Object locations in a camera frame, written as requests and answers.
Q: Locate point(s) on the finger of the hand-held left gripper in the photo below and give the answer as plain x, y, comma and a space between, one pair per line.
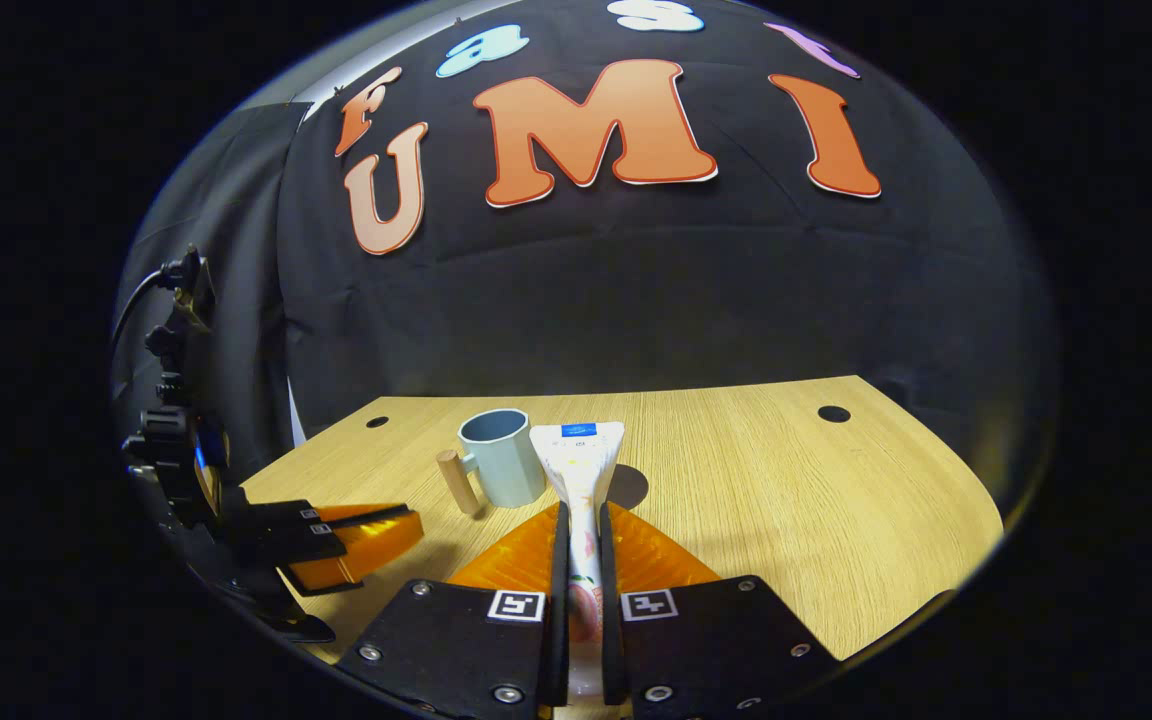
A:
356, 555
306, 515

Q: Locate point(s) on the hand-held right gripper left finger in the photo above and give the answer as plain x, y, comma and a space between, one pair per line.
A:
561, 580

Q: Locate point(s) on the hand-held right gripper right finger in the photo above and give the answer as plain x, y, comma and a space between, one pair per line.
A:
609, 580

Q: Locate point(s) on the dark brown round coaster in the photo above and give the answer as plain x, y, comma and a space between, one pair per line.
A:
631, 487

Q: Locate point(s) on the white toothpaste tube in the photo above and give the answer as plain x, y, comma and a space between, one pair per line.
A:
578, 470

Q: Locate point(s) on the light blue cup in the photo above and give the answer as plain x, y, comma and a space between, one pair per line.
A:
506, 465

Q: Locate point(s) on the black backdrop cloth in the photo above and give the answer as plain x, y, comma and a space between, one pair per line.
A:
636, 290

